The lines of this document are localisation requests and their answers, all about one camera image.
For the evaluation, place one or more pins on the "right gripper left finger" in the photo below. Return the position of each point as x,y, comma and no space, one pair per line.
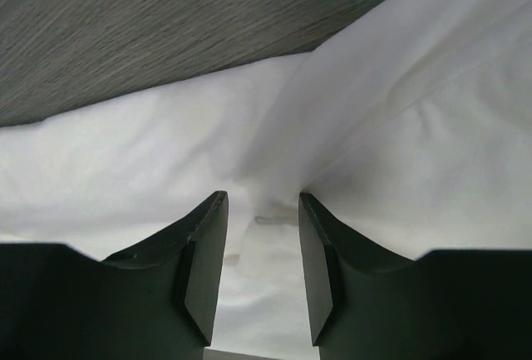
153,300

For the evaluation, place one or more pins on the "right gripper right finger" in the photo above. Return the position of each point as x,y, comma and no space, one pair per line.
367,302

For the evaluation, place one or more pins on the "white printed t-shirt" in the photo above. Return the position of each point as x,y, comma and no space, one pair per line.
412,125

